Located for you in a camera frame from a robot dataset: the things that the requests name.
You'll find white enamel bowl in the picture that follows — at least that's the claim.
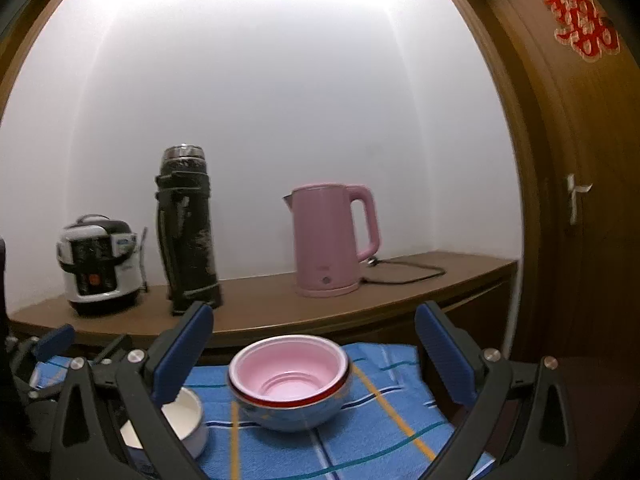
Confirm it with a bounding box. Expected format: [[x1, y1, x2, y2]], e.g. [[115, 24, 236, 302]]
[[120, 387, 208, 467]]

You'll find silver rice cooker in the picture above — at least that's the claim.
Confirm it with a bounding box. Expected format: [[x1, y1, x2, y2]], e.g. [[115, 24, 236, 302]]
[[56, 214, 143, 318]]

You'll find pink plastic bowl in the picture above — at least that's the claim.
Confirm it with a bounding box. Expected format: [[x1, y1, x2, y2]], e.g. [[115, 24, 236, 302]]
[[228, 335, 349, 408]]

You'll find black thermos flask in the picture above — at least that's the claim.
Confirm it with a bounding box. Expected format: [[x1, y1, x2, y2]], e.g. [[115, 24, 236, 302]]
[[155, 144, 222, 316]]

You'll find blue plaid tablecloth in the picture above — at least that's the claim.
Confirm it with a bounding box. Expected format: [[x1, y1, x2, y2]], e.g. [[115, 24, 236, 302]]
[[29, 341, 497, 480]]

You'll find stainless steel bowl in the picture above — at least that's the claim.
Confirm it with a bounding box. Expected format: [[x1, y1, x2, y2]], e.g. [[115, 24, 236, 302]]
[[228, 360, 352, 432]]

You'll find brown wooden sideboard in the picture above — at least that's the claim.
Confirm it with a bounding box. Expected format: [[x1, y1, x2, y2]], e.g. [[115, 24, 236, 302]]
[[10, 252, 518, 364]]

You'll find pink electric kettle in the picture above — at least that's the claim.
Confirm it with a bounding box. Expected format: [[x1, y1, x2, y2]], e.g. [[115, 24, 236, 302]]
[[284, 183, 381, 298]]

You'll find right brown wooden door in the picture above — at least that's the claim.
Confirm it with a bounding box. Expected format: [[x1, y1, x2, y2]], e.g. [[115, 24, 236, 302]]
[[454, 0, 639, 479]]

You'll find red double happiness sticker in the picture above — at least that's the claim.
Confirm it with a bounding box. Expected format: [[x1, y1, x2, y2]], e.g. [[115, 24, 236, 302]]
[[544, 0, 620, 63]]

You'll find black kettle cord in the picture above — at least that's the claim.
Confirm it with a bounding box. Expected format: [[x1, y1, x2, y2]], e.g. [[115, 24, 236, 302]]
[[360, 257, 446, 286]]

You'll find right silver door handle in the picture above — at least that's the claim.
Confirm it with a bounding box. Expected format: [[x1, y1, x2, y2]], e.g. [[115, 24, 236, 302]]
[[566, 174, 593, 226]]

